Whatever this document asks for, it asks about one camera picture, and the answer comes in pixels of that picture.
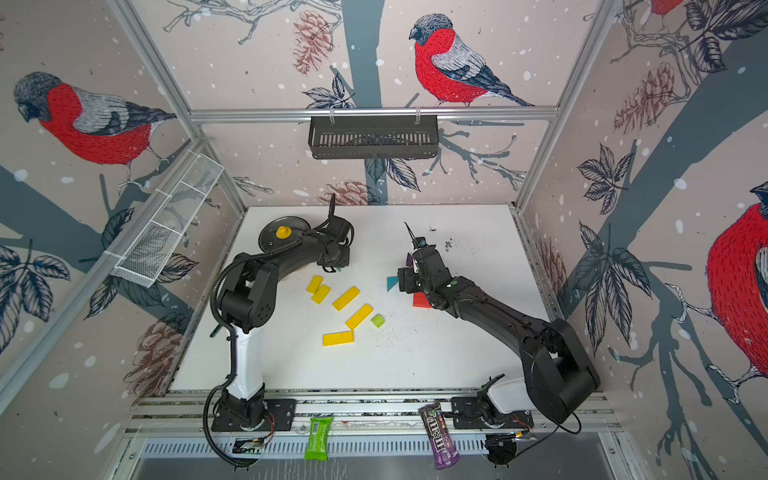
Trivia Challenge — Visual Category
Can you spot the yellow block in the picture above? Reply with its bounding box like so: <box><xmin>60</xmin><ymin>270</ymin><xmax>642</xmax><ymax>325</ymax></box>
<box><xmin>345</xmin><ymin>304</ymin><xmax>373</xmax><ymax>331</ymax></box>
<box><xmin>307</xmin><ymin>275</ymin><xmax>323</xmax><ymax>295</ymax></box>
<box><xmin>322</xmin><ymin>330</ymin><xmax>355</xmax><ymax>347</ymax></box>
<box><xmin>332</xmin><ymin>287</ymin><xmax>360</xmax><ymax>311</ymax></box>
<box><xmin>311</xmin><ymin>284</ymin><xmax>331</xmax><ymax>304</ymax></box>

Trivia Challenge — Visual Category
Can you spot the purple candy packet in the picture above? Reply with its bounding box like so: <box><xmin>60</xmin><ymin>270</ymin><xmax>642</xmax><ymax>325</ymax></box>
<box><xmin>419</xmin><ymin>402</ymin><xmax>460</xmax><ymax>470</ymax></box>

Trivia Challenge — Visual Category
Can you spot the glass pot lid yellow knob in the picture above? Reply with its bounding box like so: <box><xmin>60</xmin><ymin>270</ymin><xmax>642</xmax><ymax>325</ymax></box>
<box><xmin>258</xmin><ymin>216</ymin><xmax>310</xmax><ymax>253</ymax></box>

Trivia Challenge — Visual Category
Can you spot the green snack packet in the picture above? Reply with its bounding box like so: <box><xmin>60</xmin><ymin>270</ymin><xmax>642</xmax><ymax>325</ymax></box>
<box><xmin>304</xmin><ymin>416</ymin><xmax>333</xmax><ymax>461</ymax></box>

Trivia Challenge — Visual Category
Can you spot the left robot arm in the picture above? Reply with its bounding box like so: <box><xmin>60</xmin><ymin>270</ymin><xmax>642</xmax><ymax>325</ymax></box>
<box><xmin>202</xmin><ymin>195</ymin><xmax>354</xmax><ymax>470</ymax></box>

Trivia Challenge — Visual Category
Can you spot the light green small block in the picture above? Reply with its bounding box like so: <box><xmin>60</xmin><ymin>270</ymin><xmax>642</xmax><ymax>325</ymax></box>
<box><xmin>371</xmin><ymin>314</ymin><xmax>386</xmax><ymax>328</ymax></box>

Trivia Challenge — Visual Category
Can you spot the yellow block centre lower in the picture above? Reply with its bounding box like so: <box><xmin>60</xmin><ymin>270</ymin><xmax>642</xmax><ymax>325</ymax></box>
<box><xmin>345</xmin><ymin>304</ymin><xmax>373</xmax><ymax>331</ymax></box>

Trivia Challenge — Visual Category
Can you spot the white wire basket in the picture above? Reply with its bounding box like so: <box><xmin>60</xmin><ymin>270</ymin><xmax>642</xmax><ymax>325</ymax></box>
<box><xmin>111</xmin><ymin>153</ymin><xmax>224</xmax><ymax>287</ymax></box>

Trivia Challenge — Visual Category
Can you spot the yellow block bottom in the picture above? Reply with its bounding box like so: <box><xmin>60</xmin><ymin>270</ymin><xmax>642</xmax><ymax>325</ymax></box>
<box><xmin>322</xmin><ymin>330</ymin><xmax>355</xmax><ymax>347</ymax></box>

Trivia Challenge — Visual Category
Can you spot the yellow block centre upper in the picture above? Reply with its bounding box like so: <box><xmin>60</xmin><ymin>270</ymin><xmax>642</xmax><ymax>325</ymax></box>
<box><xmin>332</xmin><ymin>287</ymin><xmax>360</xmax><ymax>311</ymax></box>

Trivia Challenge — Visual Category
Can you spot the yellow block far left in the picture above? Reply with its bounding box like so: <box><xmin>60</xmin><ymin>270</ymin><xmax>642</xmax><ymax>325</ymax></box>
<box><xmin>307</xmin><ymin>275</ymin><xmax>323</xmax><ymax>295</ymax></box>

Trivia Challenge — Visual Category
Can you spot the red block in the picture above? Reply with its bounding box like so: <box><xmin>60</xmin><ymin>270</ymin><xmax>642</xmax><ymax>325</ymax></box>
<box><xmin>413</xmin><ymin>292</ymin><xmax>432</xmax><ymax>309</ymax></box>

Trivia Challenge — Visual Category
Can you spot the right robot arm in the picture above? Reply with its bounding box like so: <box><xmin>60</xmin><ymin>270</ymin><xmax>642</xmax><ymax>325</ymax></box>
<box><xmin>397</xmin><ymin>267</ymin><xmax>600</xmax><ymax>424</ymax></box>

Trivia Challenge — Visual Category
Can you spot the black wire basket shelf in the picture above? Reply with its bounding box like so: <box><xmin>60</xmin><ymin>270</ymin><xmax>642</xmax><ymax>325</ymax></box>
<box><xmin>308</xmin><ymin>115</ymin><xmax>439</xmax><ymax>160</ymax></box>

